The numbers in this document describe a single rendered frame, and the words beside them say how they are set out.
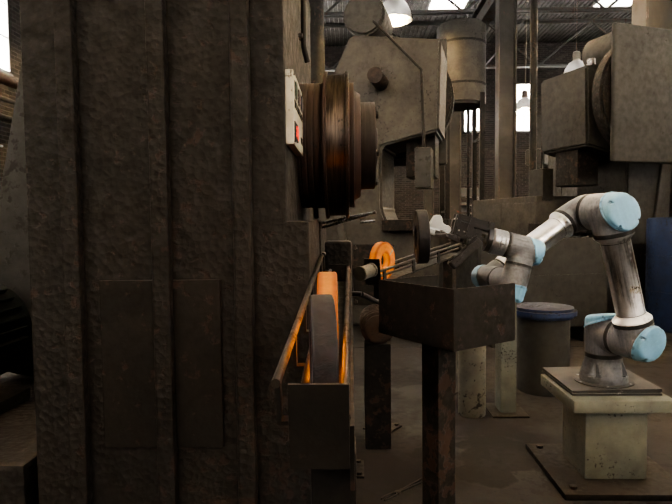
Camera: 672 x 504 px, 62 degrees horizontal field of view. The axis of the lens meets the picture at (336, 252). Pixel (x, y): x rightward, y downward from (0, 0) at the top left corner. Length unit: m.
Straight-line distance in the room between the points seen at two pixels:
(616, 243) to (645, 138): 3.42
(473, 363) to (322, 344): 1.90
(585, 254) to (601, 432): 2.38
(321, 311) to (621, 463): 1.58
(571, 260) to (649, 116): 1.58
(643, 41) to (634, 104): 0.51
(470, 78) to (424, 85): 6.18
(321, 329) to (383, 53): 4.09
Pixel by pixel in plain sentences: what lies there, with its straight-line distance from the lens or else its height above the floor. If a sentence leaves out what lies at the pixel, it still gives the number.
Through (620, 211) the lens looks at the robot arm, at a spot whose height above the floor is 0.89.
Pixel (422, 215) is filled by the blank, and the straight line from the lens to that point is 1.59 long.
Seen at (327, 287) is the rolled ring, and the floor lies 0.76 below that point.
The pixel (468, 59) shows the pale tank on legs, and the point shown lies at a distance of 10.81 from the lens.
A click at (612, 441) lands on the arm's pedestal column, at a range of 2.11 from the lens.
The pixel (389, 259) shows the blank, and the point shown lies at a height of 0.71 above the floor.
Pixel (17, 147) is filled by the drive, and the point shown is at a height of 1.16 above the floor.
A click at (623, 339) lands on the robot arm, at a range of 1.97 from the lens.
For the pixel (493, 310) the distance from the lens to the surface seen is 1.34.
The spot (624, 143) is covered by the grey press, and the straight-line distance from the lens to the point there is 5.09.
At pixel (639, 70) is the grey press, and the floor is 2.06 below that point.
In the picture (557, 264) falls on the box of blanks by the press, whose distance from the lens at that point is 4.19.
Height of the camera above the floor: 0.87
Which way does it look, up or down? 3 degrees down
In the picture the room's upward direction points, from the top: 1 degrees counter-clockwise
